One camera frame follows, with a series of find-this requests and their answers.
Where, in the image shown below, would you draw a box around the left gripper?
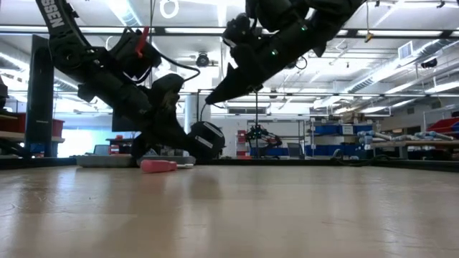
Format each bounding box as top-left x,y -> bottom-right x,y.
77,71 -> 193,158

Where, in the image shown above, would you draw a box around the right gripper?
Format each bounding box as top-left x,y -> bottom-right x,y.
204,17 -> 338,105

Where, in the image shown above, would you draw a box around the red handled screwdriver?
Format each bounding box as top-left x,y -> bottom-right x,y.
139,159 -> 195,174

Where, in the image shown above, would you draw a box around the black computer monitor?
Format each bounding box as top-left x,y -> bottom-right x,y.
111,110 -> 141,133

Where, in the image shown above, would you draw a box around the red box stack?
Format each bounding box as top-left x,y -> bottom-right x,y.
236,129 -> 252,161

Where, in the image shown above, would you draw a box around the grey plastic tool case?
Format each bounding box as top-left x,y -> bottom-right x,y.
77,153 -> 197,169

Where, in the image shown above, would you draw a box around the grey chair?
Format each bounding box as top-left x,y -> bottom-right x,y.
286,142 -> 305,159

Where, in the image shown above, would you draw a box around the blue storage bin row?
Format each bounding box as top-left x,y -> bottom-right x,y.
250,144 -> 363,158
314,123 -> 374,136

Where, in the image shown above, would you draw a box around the red ribbon tag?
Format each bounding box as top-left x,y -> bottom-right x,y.
135,26 -> 151,59

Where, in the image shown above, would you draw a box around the red storage bin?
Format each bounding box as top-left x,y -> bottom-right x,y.
0,113 -> 28,134
52,119 -> 66,138

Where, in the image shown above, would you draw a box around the yellow hanging plug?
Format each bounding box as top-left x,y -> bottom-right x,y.
364,0 -> 375,44

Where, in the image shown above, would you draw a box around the wooden shelf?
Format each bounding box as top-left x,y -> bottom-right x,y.
0,113 -> 66,158

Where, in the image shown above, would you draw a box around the pale blue padded tubes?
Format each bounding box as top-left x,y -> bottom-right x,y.
356,130 -> 456,142

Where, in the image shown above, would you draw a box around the wooden workbench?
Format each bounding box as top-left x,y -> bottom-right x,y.
371,138 -> 459,159

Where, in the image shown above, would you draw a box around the red bag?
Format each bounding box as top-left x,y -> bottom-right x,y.
426,117 -> 459,134

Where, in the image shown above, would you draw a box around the black metal rig frame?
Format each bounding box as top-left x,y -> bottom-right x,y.
196,87 -> 259,158

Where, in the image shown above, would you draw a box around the black overhead camera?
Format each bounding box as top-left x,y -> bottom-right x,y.
195,52 -> 212,68

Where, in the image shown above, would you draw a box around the black left wrist camera cable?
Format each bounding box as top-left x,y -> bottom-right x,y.
157,53 -> 201,85

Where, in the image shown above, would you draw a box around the black hanging camera with cable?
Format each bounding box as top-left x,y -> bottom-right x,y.
283,56 -> 308,71

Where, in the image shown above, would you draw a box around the white ring ceiling light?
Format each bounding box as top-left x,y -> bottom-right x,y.
159,0 -> 179,19

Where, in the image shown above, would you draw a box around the black ceiling camera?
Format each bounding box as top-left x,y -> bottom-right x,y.
420,57 -> 439,70

